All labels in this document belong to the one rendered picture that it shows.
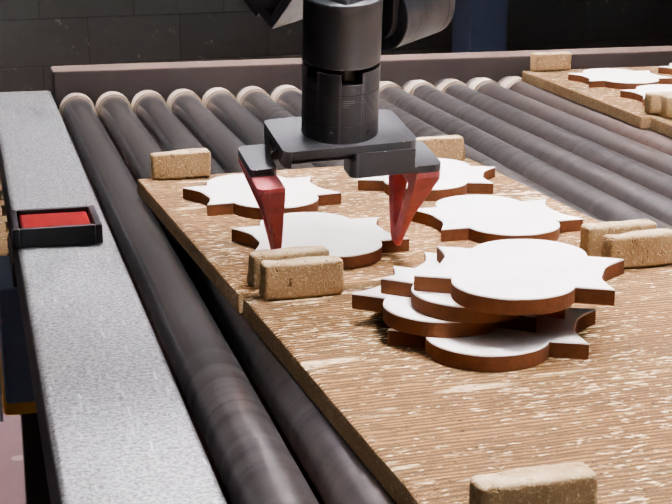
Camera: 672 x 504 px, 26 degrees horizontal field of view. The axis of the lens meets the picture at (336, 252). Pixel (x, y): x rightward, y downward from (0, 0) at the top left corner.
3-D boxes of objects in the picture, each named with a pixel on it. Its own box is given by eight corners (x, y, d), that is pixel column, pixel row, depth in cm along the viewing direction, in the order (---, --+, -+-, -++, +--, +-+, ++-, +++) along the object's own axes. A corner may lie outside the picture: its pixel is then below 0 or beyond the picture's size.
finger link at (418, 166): (323, 230, 116) (325, 120, 111) (408, 221, 118) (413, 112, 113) (348, 269, 110) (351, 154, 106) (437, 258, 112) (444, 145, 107)
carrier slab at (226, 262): (237, 314, 105) (237, 293, 104) (137, 194, 142) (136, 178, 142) (669, 274, 115) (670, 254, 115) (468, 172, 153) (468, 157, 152)
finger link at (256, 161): (237, 240, 114) (236, 128, 110) (325, 230, 116) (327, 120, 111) (258, 279, 108) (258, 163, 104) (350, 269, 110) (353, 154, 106)
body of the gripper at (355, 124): (262, 142, 110) (262, 49, 107) (389, 130, 113) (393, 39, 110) (284, 176, 105) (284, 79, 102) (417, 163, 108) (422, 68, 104)
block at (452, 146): (411, 165, 148) (412, 139, 148) (405, 161, 150) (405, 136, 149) (466, 161, 150) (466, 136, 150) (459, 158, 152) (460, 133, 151)
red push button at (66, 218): (22, 245, 125) (21, 230, 125) (19, 229, 131) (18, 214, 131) (93, 241, 127) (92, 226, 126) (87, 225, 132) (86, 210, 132)
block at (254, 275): (252, 292, 105) (251, 255, 104) (246, 285, 106) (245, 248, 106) (331, 285, 106) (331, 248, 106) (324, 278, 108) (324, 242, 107)
